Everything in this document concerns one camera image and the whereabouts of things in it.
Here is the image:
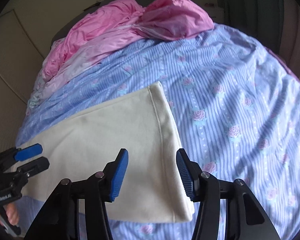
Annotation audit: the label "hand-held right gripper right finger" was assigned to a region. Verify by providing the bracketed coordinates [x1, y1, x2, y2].
[176, 148, 278, 240]

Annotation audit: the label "light blue floral blanket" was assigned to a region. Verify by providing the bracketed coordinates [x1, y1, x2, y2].
[26, 74, 50, 113]

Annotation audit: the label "cream pants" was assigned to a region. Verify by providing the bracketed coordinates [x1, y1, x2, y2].
[1, 81, 195, 224]

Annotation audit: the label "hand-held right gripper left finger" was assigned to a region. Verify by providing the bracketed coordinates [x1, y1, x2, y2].
[23, 148, 129, 240]

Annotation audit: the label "person's left hand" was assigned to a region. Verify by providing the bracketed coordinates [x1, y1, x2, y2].
[4, 201, 21, 226]

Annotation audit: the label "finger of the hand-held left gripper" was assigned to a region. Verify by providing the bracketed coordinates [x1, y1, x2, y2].
[14, 156, 50, 181]
[0, 143, 44, 164]

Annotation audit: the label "blue striped floral bedsheet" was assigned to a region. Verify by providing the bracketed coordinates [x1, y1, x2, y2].
[15, 22, 300, 240]

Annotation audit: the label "pink blanket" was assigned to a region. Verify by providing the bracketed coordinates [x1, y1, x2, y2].
[41, 0, 214, 90]

